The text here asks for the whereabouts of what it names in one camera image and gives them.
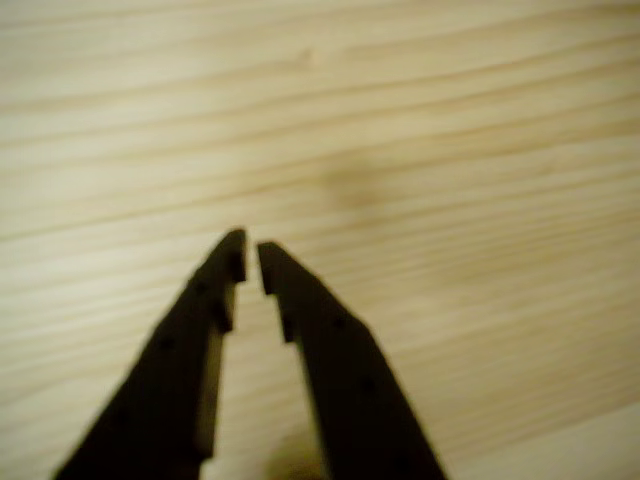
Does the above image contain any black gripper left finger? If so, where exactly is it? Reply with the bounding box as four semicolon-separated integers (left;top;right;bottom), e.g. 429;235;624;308
49;228;249;480

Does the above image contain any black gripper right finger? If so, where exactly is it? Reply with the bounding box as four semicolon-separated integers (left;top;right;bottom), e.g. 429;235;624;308
256;241;449;480

